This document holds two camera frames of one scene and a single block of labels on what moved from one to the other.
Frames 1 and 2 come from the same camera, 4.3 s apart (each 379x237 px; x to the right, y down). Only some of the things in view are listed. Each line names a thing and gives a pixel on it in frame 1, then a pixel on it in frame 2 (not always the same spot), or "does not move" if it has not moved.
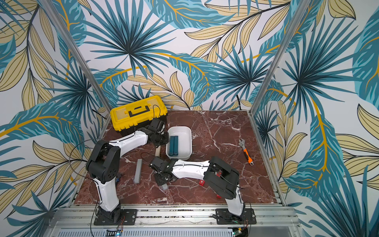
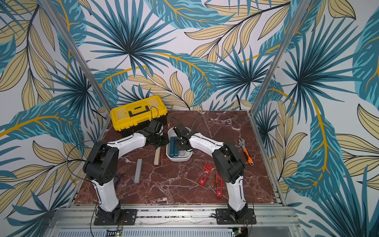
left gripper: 167,139 does not move
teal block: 171,145 does not move
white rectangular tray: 178,143 does not move
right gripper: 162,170 to 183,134
